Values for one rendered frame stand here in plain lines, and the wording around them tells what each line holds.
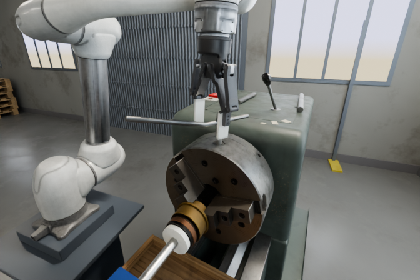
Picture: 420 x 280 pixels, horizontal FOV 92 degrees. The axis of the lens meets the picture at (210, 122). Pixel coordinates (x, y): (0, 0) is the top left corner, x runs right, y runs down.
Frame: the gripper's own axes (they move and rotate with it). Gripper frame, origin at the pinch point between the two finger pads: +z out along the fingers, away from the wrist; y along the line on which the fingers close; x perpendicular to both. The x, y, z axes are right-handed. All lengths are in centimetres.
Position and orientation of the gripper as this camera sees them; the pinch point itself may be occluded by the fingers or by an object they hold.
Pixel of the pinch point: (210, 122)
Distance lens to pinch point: 51.2
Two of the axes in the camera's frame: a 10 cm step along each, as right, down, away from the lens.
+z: -0.5, 9.3, 3.6
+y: 5.6, 3.3, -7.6
